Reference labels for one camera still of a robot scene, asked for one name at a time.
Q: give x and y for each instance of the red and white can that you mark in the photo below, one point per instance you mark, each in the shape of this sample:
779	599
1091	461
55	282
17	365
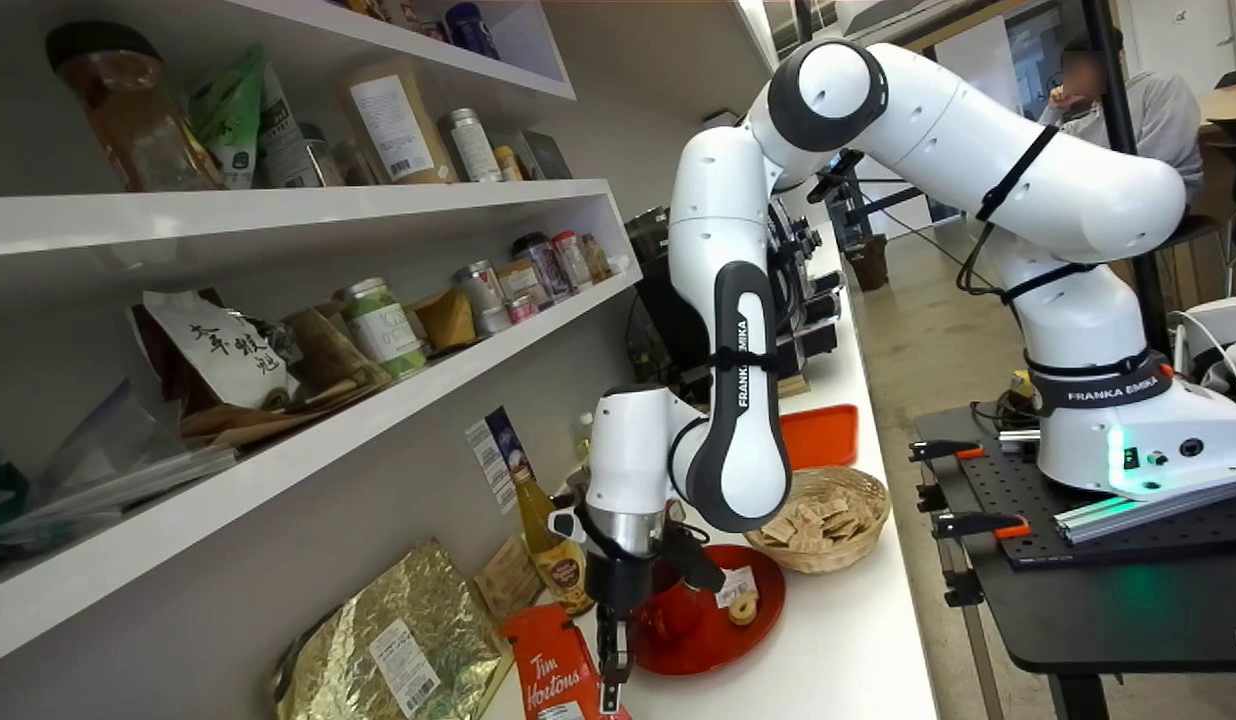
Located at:
571	263

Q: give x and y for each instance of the person in grey top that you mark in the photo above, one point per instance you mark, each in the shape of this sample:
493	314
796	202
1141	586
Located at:
1160	120

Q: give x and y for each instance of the brown box white label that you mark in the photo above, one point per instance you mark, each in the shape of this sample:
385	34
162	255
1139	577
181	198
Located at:
399	124

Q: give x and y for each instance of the gold brown pouch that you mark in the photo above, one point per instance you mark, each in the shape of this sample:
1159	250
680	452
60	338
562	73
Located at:
444	321

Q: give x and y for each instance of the blue container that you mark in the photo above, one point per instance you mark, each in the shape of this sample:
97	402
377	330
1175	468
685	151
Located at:
465	26

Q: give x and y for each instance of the gold foil bag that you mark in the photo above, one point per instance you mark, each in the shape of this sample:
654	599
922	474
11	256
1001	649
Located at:
377	641

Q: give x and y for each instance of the clear oil bottle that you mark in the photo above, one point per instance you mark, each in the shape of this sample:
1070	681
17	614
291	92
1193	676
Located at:
581	441

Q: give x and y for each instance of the white paper on plate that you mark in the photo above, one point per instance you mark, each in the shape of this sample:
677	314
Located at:
738	593

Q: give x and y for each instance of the clear plastic bag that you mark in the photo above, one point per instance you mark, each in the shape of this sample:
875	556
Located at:
108	466

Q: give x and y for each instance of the green lid jar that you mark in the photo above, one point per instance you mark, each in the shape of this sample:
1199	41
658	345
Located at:
380	326

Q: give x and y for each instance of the yellow labelled glass bottle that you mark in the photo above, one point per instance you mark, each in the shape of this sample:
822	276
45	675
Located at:
550	555

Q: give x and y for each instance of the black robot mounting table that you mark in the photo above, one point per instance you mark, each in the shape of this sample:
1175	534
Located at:
1123	614

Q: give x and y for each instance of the black coffee machine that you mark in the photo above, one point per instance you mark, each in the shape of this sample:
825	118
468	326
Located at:
647	303

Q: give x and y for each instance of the woven wicker basket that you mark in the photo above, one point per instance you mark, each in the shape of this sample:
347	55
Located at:
839	534

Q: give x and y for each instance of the amber glass jar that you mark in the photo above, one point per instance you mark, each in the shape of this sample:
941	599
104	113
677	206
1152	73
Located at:
129	120

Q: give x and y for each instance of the white wall shelf unit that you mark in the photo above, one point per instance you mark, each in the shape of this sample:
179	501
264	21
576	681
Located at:
242	212

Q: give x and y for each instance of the crackers in basket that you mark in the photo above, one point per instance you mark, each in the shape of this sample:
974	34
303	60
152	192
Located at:
822	518

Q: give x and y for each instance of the pink food packet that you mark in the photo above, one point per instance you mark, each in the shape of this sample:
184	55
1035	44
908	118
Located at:
521	288

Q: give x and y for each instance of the blue and white card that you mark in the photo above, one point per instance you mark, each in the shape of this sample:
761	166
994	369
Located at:
498	461

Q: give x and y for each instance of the white bag black calligraphy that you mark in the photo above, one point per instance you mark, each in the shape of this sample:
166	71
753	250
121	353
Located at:
221	353

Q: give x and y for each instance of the red cup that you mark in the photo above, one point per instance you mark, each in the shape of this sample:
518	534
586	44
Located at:
677	620

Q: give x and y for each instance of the red plate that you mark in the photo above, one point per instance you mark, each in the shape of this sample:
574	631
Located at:
702	641

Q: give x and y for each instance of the brown paper packet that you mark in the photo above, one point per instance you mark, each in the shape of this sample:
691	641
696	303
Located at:
326	353

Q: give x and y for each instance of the orange plastic tray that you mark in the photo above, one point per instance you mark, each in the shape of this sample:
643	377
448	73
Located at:
816	438

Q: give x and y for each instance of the orange snack packet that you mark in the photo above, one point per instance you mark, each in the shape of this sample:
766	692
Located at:
550	675

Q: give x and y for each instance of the clear jar silver lid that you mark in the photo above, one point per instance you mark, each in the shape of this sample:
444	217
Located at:
482	303

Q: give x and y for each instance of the small white bottle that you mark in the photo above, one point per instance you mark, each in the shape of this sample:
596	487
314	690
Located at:
475	145

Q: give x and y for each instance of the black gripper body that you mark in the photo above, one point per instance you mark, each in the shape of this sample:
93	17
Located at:
616	586

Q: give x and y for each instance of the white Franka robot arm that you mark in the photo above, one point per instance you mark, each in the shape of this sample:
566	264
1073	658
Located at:
908	120

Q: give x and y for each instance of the green foil packet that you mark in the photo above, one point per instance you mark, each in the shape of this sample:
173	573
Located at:
236	120

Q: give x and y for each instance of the black bin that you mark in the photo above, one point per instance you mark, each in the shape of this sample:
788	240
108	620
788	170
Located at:
868	263

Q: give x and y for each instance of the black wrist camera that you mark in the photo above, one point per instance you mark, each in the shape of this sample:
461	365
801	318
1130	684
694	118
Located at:
694	563

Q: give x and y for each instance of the brown square board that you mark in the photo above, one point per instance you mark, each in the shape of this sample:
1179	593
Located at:
507	586

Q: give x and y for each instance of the dark small box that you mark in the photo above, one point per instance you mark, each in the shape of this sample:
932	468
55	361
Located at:
544	154

